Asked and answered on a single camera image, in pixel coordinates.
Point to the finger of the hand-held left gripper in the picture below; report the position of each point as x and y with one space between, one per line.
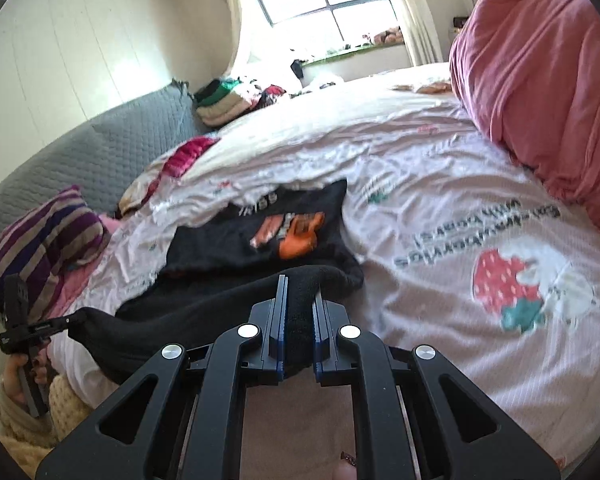
17 305
40 331

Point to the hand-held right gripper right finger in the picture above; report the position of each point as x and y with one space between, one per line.
319 345

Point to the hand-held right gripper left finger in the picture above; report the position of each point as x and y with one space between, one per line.
280 330

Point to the black sweatshirt with orange cuffs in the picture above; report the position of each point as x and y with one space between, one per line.
220 250

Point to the person's left forearm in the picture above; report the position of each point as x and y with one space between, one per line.
20 425

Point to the pile of folded clothes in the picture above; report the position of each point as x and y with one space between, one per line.
225 105

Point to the dark crumpled clothes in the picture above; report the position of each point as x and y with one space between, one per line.
275 95

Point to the person's left hand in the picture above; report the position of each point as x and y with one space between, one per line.
12 377

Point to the person's right hand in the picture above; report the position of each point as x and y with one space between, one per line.
345 467

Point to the cream fuzzy garment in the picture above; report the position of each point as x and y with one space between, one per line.
70 410

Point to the purple striped pillow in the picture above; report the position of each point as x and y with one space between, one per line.
45 240

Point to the grey quilted cushion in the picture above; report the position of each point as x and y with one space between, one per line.
105 150

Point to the pink strawberry print bedsheet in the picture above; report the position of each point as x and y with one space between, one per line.
430 185

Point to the red and yellow cloth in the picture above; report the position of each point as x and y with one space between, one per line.
185 155

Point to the small black object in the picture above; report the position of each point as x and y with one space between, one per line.
296 70

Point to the cream curtain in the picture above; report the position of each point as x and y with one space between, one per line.
235 20
415 10

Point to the stuffed toys on windowsill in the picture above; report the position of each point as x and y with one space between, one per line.
387 35

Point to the small black device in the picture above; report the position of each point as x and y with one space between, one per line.
460 21

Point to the pink duvet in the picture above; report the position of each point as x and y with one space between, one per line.
540 60

